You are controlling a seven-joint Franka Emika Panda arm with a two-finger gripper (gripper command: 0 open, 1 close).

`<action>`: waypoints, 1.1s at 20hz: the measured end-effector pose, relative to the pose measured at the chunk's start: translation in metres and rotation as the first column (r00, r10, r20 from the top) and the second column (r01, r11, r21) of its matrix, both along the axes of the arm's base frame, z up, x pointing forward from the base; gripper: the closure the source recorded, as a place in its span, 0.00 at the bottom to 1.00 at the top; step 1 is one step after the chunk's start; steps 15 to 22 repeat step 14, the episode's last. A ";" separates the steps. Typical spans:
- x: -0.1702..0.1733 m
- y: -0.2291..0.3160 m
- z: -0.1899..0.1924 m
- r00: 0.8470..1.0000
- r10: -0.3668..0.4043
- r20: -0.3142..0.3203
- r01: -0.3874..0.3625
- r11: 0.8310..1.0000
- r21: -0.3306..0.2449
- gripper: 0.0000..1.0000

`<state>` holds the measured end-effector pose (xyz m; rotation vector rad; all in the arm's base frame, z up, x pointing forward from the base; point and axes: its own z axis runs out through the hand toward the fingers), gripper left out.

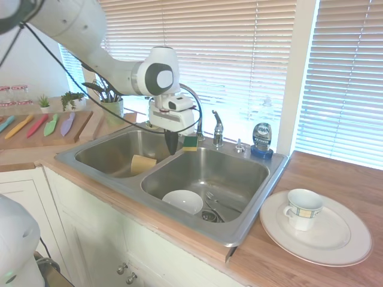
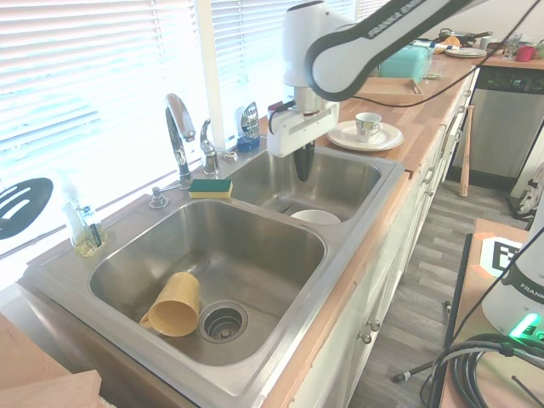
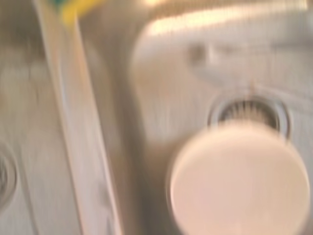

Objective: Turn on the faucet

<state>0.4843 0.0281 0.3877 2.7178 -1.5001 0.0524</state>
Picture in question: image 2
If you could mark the black white fiducial tag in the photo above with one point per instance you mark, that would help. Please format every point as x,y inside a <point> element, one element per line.
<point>503,257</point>

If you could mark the yellow green sponge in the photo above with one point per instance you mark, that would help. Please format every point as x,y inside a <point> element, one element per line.
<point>210,188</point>

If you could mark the white mug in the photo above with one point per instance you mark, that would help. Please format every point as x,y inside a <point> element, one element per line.
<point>485,42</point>

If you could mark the clear bottle with yellow liquid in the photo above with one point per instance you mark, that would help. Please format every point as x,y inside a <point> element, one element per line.
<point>87,242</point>

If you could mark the white base cabinet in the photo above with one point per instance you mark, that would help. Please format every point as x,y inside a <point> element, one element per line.
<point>382,276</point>

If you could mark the silver cabinet knob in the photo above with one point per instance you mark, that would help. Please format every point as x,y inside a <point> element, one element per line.
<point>375,325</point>
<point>364,337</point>

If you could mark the teal plastic container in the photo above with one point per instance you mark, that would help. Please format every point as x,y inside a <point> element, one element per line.
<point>404,64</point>

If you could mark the white dinner plate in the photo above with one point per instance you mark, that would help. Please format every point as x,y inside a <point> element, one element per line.
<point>384,141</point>

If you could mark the stainless steel dishwasher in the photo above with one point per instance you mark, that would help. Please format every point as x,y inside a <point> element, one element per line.
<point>501,127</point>

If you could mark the white patterned teacup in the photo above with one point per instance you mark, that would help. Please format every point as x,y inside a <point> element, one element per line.
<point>367,127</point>

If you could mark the dark frying pan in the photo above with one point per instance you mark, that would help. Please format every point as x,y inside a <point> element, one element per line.
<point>465,34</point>

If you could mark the red cup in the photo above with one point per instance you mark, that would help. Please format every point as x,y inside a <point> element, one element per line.
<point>525,54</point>

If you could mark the black slotted spatula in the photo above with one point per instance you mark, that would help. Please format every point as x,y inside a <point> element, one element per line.
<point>25,221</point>

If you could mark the black metal bar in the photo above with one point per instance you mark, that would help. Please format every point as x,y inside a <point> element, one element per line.
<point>458,289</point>

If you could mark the wooden serving tray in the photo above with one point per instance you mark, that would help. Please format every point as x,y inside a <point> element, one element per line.
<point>391,91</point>

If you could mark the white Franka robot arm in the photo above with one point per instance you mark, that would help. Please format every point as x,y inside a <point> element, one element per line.
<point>340,55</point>

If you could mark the stainless steel double sink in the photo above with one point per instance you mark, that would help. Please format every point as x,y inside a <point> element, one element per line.
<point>238,263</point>

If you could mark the wide white window blind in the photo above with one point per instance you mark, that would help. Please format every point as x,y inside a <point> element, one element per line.
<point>85,106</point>

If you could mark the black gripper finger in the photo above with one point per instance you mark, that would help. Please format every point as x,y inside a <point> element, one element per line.
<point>310,159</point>
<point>301,166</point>

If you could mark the blue Dawn soap bottle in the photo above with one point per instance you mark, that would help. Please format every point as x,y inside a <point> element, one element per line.
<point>247,123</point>

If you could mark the white sink hole cap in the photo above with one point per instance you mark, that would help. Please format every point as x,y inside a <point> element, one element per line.
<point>230,155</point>

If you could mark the chrome gooseneck faucet spout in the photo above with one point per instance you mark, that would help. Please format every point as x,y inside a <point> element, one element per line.
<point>174,127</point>

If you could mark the metal drain strainer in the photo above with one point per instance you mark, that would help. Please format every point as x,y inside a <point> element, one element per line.
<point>224,322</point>

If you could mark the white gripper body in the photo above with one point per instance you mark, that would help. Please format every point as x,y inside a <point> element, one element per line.
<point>297,132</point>

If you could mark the white bowl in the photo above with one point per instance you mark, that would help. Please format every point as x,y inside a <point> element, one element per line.
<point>316,217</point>

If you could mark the stack of white plates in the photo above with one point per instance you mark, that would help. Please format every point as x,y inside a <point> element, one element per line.
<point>465,52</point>

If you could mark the clear drinking glass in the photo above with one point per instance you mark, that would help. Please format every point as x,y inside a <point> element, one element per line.
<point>512,47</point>

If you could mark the yellow plastic cup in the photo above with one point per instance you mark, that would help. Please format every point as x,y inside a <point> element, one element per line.
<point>174,306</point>

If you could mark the black camera stand leg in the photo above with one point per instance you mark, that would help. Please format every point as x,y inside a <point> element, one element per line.
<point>418,372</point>

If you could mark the wooden robot mounting table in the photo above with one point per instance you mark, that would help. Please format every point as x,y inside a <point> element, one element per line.
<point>480,297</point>

